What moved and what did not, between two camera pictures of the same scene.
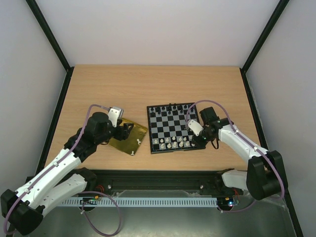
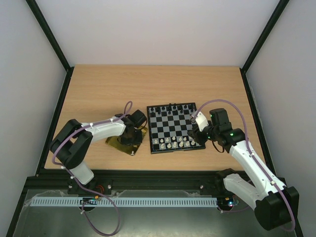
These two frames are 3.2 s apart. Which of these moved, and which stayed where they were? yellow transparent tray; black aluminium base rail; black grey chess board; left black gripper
Moved: left black gripper
Stayed: yellow transparent tray; black aluminium base rail; black grey chess board
